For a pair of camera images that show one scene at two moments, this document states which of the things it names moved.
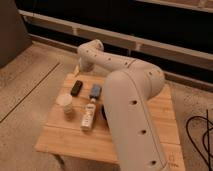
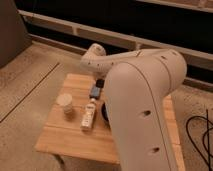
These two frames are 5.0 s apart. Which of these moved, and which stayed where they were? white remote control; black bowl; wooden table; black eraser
Moved: black eraser
Stayed: wooden table; black bowl; white remote control
